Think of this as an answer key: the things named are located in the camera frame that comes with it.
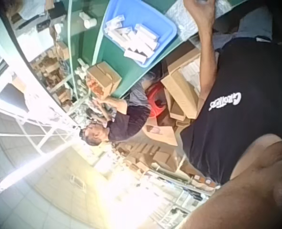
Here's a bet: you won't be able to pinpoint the person's left hand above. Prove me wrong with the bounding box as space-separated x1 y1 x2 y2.
183 0 218 31

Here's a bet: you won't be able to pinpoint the bubble wrap sheet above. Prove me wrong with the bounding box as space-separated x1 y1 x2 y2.
165 0 230 42

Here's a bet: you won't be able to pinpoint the blue plastic bin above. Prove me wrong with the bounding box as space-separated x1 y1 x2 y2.
102 0 179 68

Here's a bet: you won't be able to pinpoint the person's legs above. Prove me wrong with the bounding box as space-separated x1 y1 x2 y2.
213 8 276 50

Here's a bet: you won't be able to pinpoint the pile of white boxes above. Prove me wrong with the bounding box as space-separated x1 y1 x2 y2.
104 15 161 65

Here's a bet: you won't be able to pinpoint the large open cardboard carton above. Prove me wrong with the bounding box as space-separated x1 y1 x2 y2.
160 47 205 120

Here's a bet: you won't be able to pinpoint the red plastic stool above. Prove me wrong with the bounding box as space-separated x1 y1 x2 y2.
146 83 167 119

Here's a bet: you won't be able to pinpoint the white plastic cup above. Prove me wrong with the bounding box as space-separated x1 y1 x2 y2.
84 18 98 29

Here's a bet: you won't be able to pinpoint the cardboard box with orange print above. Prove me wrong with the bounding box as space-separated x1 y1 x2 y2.
85 61 122 100

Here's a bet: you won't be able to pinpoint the flat cardboard piece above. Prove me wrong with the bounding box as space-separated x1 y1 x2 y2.
142 124 179 146

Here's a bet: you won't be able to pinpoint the group of white bottles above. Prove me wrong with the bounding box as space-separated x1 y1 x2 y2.
73 59 91 97

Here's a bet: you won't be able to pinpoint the heap of small cardboard boxes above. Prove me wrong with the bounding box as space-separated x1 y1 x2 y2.
116 140 182 174

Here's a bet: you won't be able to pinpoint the shelf with brown boxes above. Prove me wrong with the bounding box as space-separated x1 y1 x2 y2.
28 39 73 107

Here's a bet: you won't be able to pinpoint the metal rack with boxes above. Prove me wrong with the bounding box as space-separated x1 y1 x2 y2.
155 167 222 215

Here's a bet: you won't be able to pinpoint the white window frame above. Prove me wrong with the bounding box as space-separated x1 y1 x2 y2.
0 94 84 157

